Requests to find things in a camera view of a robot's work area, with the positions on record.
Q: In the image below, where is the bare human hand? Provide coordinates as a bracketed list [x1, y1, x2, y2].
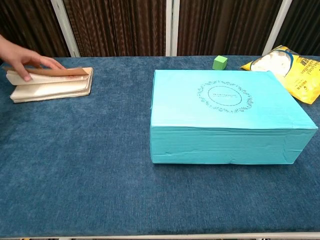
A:
[0, 34, 67, 82]

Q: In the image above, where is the brown cover notebook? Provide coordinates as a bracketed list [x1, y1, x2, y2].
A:
[2, 65, 94, 104]

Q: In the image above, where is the light blue shoe box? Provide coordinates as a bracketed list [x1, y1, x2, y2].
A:
[149, 69, 319, 166]

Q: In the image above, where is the brown curtain partition panel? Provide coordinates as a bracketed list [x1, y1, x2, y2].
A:
[262, 0, 320, 57]
[0, 0, 72, 63]
[51, 0, 173, 58]
[172, 0, 293, 57]

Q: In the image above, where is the blue velvet tablecloth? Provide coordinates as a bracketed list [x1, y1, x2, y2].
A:
[0, 55, 320, 238]

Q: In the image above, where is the green cube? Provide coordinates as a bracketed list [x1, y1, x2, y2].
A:
[212, 55, 228, 70]

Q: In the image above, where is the yellow snack bag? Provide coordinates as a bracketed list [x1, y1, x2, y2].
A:
[240, 45, 320, 105]

